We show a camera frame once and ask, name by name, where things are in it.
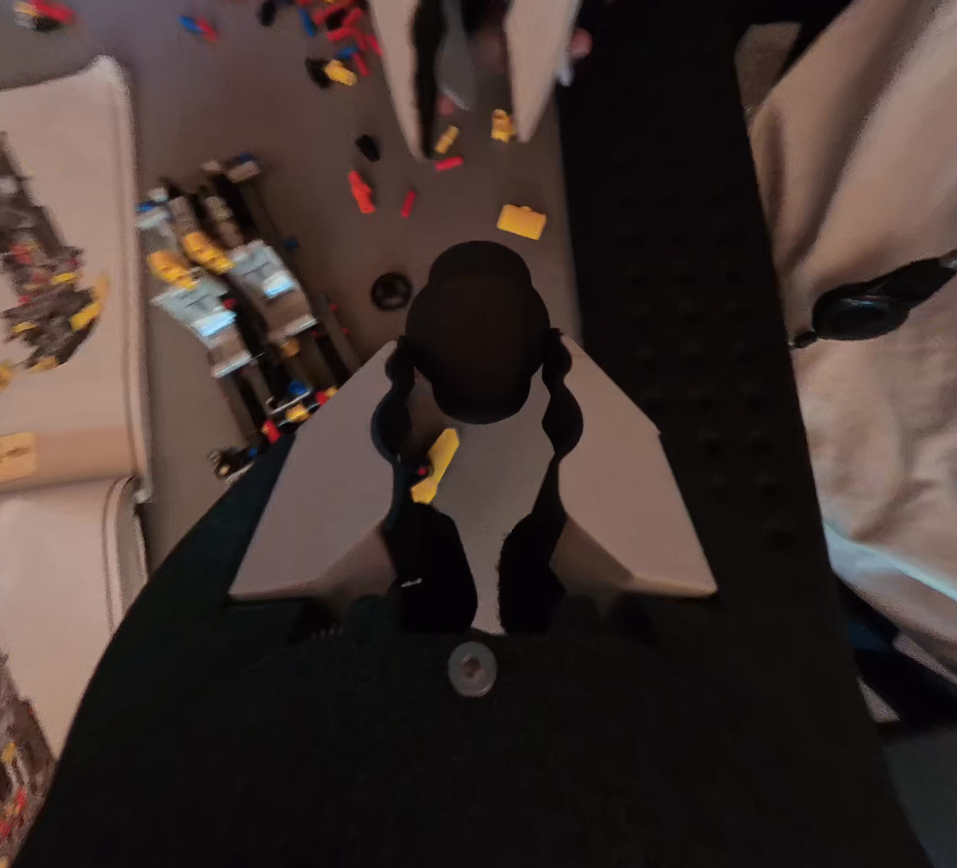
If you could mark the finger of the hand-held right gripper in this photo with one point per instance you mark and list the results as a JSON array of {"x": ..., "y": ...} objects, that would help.
[
  {"x": 546, "y": 23},
  {"x": 389, "y": 23}
]

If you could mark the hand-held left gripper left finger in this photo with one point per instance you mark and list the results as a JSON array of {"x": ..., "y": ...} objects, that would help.
[{"x": 314, "y": 509}]

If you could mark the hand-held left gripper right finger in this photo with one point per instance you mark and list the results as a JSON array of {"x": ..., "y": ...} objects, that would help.
[{"x": 635, "y": 509}]

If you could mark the lego car chassis model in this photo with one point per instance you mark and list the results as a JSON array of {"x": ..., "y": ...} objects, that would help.
[{"x": 239, "y": 300}]

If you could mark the grey lego panel piece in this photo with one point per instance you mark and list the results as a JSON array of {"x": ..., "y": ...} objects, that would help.
[{"x": 265, "y": 277}]

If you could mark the black round object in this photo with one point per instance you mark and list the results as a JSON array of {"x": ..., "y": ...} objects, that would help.
[{"x": 478, "y": 330}]

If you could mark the yellow lego pin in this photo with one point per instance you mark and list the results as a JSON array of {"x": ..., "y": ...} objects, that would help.
[{"x": 446, "y": 139}]

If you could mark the yellow lego panel piece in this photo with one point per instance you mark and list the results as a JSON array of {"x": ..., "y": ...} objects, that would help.
[{"x": 441, "y": 461}]

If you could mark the red lego pin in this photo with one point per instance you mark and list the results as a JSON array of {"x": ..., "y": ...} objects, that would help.
[{"x": 408, "y": 204}]

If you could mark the yellow lego brick piece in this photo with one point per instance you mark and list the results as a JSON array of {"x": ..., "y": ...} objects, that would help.
[{"x": 521, "y": 221}]

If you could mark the small black lego steering wheel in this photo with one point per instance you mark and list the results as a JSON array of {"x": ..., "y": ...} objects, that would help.
[{"x": 390, "y": 291}]

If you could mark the open lego instruction booklet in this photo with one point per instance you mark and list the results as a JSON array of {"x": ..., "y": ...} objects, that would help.
[{"x": 67, "y": 210}]

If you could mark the black perforated chair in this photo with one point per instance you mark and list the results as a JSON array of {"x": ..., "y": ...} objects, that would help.
[{"x": 673, "y": 247}]

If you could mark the black badge reel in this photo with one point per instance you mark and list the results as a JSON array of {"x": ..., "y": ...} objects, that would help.
[{"x": 867, "y": 307}]

